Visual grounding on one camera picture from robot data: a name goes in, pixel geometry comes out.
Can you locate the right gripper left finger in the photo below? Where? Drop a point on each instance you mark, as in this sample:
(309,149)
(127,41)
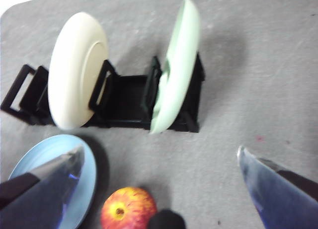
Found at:
(42,201)

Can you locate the pale green round plate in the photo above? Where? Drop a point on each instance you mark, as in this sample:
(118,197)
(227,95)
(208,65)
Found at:
(181,65)

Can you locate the red apple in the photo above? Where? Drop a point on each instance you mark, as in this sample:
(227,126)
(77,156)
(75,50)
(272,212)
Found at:
(131,204)

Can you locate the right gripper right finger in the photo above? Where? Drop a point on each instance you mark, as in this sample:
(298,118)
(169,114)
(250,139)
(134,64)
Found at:
(280,196)

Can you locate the blue round plate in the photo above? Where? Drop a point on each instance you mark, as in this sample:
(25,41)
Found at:
(49,145)

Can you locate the black rounded camera housing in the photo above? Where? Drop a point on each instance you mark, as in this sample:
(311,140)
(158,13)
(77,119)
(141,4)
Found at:
(166,220)

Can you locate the black plastic plate rack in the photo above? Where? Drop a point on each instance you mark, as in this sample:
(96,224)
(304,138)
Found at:
(129,99)

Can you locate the cream white round plate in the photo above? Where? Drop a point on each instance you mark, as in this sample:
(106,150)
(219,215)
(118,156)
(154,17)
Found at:
(72,72)

